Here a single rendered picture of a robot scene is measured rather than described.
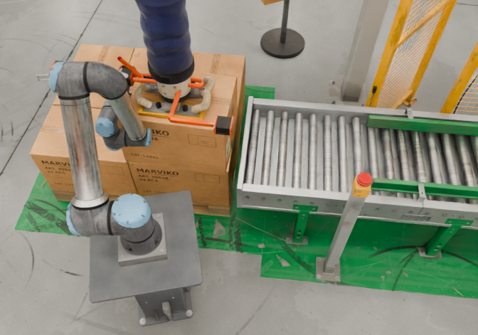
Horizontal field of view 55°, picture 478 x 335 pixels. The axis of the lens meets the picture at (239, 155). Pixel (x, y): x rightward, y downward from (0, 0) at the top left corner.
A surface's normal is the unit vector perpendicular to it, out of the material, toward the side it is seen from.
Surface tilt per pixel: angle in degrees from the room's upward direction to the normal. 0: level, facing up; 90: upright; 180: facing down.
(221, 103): 0
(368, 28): 90
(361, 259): 0
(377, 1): 90
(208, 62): 0
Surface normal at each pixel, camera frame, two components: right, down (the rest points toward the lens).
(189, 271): 0.00, -0.59
